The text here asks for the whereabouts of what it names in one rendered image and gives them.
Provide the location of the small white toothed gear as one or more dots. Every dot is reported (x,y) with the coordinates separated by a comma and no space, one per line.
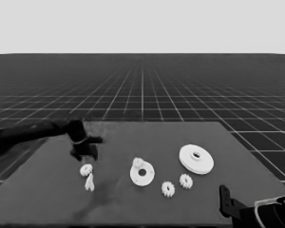
(136,163)
(83,171)
(164,190)
(182,182)

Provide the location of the large thick white disc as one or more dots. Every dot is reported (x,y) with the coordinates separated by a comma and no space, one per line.
(186,160)

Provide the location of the small white T-shaped piece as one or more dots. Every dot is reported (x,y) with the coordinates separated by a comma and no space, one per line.
(89,185)

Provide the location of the white round carrier with pins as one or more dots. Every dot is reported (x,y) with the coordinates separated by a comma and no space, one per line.
(148,179)

